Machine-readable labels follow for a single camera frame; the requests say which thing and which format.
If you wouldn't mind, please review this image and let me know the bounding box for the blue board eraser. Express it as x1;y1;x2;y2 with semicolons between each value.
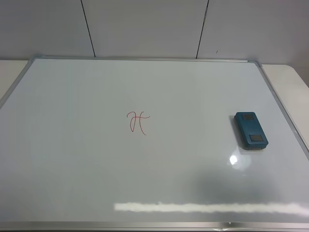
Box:
234;112;268;150

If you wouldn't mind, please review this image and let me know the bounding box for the white aluminium-framed whiteboard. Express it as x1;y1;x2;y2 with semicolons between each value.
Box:
0;57;309;232

